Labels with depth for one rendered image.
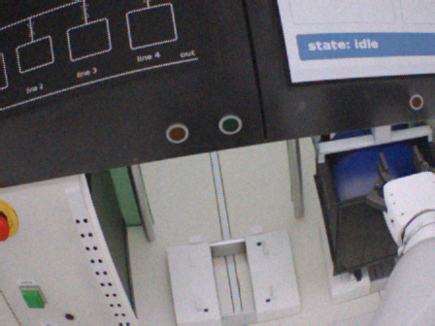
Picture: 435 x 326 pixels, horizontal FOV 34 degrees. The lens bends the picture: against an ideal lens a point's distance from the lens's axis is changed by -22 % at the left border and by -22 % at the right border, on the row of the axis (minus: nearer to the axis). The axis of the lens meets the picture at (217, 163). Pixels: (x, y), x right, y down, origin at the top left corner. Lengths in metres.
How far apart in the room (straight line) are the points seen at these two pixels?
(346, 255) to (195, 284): 0.28
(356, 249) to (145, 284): 0.41
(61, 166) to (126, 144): 0.08
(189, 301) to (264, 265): 0.15
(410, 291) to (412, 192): 0.51
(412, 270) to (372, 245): 0.73
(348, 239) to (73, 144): 0.56
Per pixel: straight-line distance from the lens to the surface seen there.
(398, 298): 0.56
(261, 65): 0.80
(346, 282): 1.37
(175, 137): 0.83
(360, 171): 1.32
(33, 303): 1.02
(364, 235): 1.27
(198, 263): 1.45
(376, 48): 0.81
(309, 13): 0.77
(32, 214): 0.92
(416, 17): 0.81
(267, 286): 1.39
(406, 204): 1.04
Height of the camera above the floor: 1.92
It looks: 39 degrees down
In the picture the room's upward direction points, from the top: 9 degrees counter-clockwise
